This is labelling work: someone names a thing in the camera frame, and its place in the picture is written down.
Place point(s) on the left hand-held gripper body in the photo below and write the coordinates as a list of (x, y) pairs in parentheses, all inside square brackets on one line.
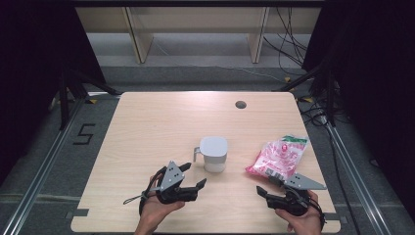
[(171, 178)]

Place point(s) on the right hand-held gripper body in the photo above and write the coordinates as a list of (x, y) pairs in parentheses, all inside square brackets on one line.
[(295, 197)]

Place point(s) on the pink and white plastic bag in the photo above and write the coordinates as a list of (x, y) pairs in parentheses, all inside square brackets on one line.
[(277, 156)]

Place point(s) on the person's right hand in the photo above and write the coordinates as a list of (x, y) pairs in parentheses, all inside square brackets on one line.
[(303, 223)]

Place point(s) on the person's left hand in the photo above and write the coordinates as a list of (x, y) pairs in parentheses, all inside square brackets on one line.
[(156, 212)]

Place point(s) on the black tape strip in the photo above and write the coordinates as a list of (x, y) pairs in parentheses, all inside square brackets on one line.
[(334, 217), (78, 213)]

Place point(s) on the yellow tape piece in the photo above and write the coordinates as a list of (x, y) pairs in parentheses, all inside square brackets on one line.
[(287, 79), (93, 101), (308, 99)]

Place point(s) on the black metal stand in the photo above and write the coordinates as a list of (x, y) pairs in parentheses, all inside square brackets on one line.
[(70, 88), (321, 84)]

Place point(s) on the beige wooden shelf unit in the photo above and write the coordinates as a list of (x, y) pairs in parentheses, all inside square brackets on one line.
[(195, 29)]

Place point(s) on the black curtain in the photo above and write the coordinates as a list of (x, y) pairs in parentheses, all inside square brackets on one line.
[(32, 65), (375, 81)]

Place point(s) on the aluminium floor rail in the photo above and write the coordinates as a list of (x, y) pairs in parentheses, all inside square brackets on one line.
[(355, 176), (39, 176)]

